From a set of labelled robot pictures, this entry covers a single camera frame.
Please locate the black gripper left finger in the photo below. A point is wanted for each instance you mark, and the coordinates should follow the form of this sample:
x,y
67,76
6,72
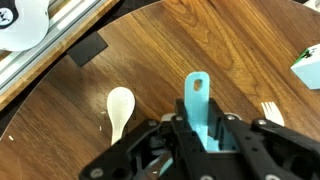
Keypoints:
x,y
150,156

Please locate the wooden board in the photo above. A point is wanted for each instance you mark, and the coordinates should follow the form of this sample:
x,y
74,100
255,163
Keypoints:
x,y
83,25

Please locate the white plastic fork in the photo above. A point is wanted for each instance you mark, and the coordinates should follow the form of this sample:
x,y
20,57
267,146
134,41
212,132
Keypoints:
x,y
273,113

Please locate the white object with black print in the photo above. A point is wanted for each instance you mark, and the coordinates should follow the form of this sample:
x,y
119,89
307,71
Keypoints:
x,y
26,23

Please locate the light blue milk carton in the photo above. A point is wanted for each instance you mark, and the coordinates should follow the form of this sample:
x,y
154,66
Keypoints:
x,y
310,70

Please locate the black square pad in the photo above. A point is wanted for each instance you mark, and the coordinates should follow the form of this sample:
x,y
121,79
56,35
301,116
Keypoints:
x,y
87,49

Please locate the medium blue measuring spoon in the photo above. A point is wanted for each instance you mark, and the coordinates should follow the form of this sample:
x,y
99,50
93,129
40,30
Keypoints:
x,y
197,106

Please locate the white plastic spoon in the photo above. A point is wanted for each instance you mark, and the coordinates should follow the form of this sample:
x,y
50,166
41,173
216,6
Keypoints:
x,y
120,103

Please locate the aluminium extrusion rail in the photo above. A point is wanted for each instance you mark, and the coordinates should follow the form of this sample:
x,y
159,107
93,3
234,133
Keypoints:
x,y
63,30

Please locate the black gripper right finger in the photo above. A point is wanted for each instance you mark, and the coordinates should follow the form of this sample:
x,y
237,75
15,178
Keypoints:
x,y
283,153

